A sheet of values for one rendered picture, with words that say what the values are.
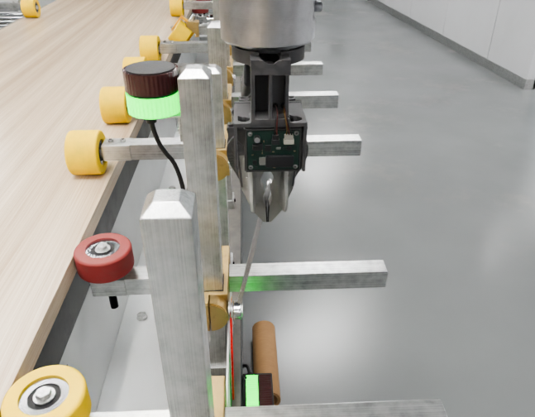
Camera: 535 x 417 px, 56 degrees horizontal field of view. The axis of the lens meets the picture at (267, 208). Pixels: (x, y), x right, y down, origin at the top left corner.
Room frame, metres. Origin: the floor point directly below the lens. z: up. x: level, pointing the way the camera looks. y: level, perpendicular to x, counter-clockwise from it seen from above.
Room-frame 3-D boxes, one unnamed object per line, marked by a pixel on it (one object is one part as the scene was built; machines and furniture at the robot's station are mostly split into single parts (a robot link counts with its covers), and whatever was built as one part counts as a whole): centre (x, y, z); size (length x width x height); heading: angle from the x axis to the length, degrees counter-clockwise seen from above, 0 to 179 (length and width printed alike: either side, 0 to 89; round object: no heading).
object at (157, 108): (0.55, 0.13, 1.13); 0.06 x 0.06 x 0.02
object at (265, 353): (1.15, 0.01, 0.04); 0.30 x 0.08 x 0.08; 3
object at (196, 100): (0.55, 0.08, 0.93); 0.03 x 0.03 x 0.48; 3
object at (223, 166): (0.82, 0.09, 0.94); 0.13 x 0.06 x 0.05; 3
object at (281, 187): (0.50, -0.02, 1.04); 0.06 x 0.03 x 0.09; 3
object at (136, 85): (0.55, 0.13, 1.16); 0.06 x 0.06 x 0.02
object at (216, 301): (0.57, 0.08, 0.84); 0.13 x 0.06 x 0.05; 3
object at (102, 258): (0.58, 0.23, 0.85); 0.08 x 0.08 x 0.11
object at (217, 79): (0.80, 0.09, 0.86); 0.03 x 0.03 x 0.48; 3
